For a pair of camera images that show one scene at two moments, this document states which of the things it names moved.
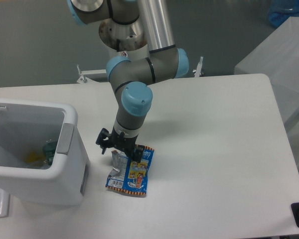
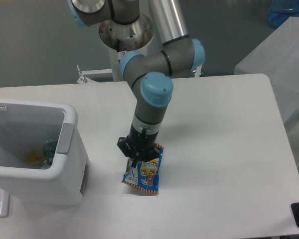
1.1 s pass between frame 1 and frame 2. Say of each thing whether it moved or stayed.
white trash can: stayed
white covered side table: stayed
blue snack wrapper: moved
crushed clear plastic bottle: stayed
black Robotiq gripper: moved
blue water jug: stayed
